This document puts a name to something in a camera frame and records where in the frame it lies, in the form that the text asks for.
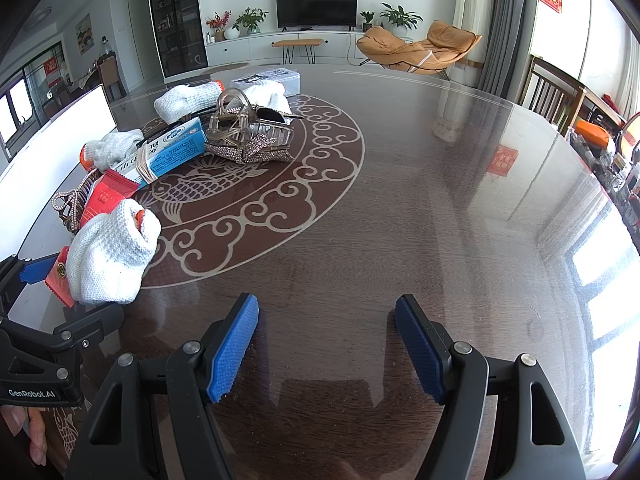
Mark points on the person's left hand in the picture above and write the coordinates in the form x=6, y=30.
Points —
x=35, y=440

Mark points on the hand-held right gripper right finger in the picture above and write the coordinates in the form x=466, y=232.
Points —
x=420, y=350

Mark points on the white knit glove orange cuff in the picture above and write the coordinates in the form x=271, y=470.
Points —
x=115, y=146
x=110, y=255
x=187, y=100
x=265, y=94

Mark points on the green potted plant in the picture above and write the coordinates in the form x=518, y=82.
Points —
x=250, y=19

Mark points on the orange box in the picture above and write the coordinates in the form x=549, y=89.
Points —
x=592, y=132

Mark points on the red foil sachet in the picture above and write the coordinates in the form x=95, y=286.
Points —
x=107, y=195

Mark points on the blue white cream box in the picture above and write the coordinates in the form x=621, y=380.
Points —
x=170, y=152

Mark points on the red sachet gold emblem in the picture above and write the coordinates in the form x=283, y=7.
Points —
x=57, y=280

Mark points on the clear hair claw clip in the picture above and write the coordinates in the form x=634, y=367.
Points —
x=232, y=110

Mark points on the black television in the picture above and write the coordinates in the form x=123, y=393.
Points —
x=317, y=7

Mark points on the white patterned curtain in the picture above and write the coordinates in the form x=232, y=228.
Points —
x=472, y=0

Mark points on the grey curtain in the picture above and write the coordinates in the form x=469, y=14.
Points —
x=505, y=35

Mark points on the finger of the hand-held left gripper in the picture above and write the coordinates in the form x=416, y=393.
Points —
x=40, y=269
x=75, y=332

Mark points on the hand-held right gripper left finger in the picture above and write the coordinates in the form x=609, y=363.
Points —
x=232, y=350

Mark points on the large leafy potted plant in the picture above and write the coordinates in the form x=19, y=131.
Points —
x=400, y=16

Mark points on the framed painting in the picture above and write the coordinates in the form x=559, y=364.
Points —
x=83, y=34

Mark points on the white TV cabinet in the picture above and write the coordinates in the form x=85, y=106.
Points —
x=260, y=47

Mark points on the clear plastic case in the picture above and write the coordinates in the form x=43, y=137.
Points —
x=280, y=77

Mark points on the dark glass display cabinet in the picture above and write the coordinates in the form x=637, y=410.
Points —
x=175, y=20

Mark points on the wooden bench hairpin legs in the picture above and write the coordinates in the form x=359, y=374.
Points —
x=297, y=42

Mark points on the wooden chair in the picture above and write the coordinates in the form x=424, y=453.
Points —
x=550, y=92

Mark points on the small potted plant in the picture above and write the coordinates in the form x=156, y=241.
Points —
x=367, y=17

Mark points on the orange lounge chair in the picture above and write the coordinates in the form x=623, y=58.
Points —
x=395, y=50

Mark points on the dining table with chairs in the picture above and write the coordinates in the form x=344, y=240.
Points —
x=107, y=72

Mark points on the white round vase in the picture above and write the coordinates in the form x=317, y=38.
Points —
x=231, y=33

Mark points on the red door banner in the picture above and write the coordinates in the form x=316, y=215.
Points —
x=54, y=70

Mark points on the red flower arrangement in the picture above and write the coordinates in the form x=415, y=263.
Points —
x=218, y=22

